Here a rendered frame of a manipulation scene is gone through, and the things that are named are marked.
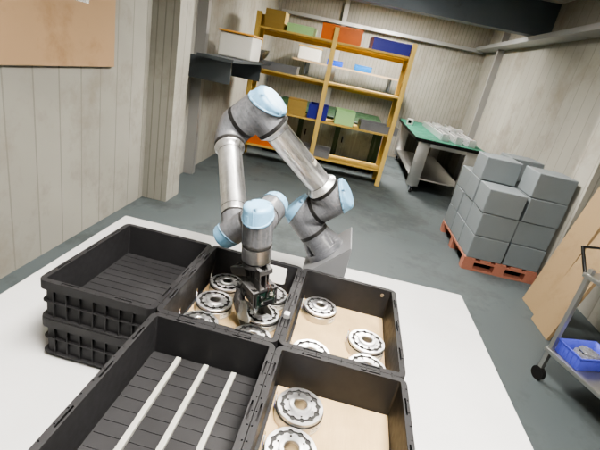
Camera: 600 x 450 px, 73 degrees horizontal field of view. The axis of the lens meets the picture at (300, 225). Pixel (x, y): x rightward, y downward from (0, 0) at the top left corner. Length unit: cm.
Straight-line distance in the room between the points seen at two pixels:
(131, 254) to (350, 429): 90
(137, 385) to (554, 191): 381
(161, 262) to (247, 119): 55
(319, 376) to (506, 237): 343
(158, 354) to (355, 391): 47
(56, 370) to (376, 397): 79
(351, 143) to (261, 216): 601
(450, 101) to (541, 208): 530
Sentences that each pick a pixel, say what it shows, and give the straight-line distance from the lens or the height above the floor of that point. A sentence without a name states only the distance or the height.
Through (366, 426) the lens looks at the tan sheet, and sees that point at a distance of 100.
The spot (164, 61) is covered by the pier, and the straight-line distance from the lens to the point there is 399.
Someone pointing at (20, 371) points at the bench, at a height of 70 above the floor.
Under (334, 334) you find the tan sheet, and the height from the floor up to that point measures 83.
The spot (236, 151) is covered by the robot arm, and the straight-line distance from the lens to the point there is 129.
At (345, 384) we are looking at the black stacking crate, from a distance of 100.
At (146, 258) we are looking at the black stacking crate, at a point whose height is 83.
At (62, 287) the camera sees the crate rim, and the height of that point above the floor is 92.
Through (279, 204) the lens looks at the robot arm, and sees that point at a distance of 105.
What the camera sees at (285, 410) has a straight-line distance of 93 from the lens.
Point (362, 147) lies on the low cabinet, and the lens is 693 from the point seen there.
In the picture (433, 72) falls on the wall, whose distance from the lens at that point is 911.
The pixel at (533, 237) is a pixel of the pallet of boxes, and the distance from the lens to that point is 433.
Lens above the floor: 153
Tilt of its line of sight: 22 degrees down
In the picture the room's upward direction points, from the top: 12 degrees clockwise
